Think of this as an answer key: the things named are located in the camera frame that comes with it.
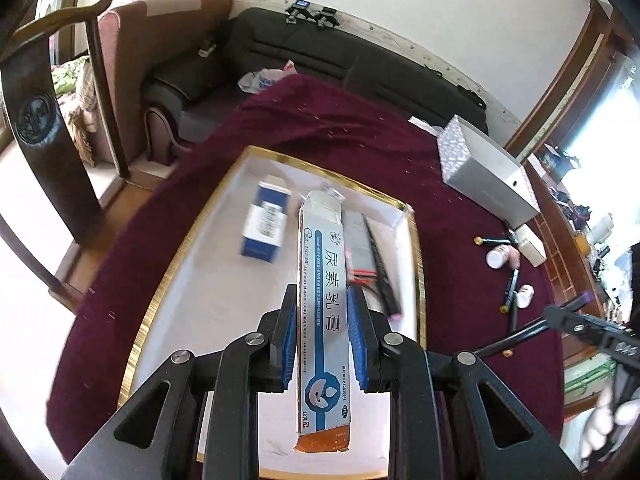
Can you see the gold rimmed white tray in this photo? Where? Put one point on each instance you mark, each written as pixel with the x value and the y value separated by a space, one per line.
pixel 211 294

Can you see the white gloved hand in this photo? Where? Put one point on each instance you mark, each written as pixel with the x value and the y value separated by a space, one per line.
pixel 610 422

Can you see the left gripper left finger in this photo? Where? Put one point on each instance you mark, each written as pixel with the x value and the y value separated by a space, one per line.
pixel 197 414

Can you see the purple tip black marker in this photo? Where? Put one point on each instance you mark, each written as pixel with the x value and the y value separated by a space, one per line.
pixel 531 329

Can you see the black pen gold cap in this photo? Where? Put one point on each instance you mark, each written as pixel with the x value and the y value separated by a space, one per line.
pixel 479 241

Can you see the black pink tip pen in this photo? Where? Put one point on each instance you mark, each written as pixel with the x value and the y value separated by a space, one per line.
pixel 390 305

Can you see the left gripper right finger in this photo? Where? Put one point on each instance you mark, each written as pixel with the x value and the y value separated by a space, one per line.
pixel 451 417

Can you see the black marker yellow end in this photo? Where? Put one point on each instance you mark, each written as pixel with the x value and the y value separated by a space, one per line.
pixel 510 291

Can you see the red label white bottle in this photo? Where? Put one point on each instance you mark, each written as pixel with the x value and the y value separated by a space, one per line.
pixel 497 257

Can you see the black marker orange end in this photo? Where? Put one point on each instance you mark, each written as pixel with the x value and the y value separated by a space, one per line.
pixel 512 327

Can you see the blue white medicine box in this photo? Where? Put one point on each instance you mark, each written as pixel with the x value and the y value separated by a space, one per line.
pixel 265 223

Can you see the dark wooden chair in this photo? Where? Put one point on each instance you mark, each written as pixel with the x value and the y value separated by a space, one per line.
pixel 40 131

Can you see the orange blue ointment box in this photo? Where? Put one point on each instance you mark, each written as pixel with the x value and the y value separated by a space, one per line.
pixel 323 376

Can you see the red striped grey box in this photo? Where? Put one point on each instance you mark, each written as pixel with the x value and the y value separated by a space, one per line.
pixel 360 263

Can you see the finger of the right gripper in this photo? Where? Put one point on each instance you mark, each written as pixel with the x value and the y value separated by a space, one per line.
pixel 606 337

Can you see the large grey white box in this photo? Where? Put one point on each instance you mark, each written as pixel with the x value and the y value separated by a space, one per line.
pixel 477 167

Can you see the black sofa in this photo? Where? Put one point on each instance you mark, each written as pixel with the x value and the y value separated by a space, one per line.
pixel 188 96

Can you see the green label white pill bottle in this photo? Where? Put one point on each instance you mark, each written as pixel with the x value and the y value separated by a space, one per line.
pixel 524 296

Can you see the wooden windowsill cabinet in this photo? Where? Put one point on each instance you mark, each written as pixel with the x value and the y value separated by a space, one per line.
pixel 580 148

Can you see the white plastic bag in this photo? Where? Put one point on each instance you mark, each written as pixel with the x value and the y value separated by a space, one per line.
pixel 256 82

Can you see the small beige box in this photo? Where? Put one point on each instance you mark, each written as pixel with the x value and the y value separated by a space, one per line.
pixel 530 246

